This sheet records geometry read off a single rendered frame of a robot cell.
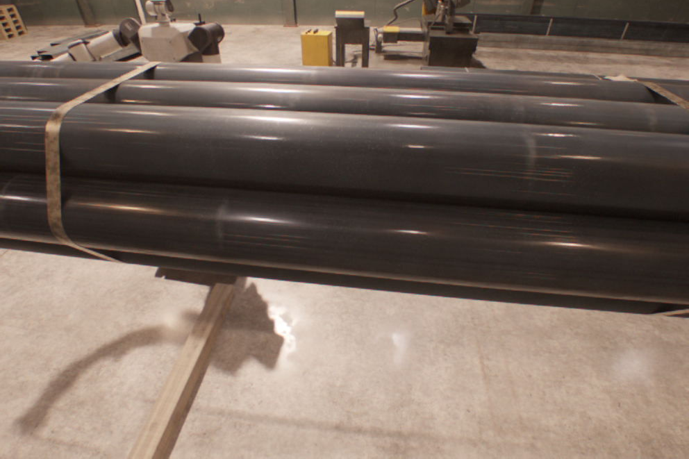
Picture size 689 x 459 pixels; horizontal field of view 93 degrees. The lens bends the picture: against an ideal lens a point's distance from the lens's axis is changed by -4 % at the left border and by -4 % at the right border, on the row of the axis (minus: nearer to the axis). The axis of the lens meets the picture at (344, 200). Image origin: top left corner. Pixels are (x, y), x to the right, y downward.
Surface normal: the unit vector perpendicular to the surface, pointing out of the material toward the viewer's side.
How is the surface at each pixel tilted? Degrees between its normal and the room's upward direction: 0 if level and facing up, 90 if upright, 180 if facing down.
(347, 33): 90
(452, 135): 26
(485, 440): 0
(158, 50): 88
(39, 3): 90
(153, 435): 0
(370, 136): 34
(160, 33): 43
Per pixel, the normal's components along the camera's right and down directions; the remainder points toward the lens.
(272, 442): 0.00, -0.80
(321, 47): -0.18, 0.59
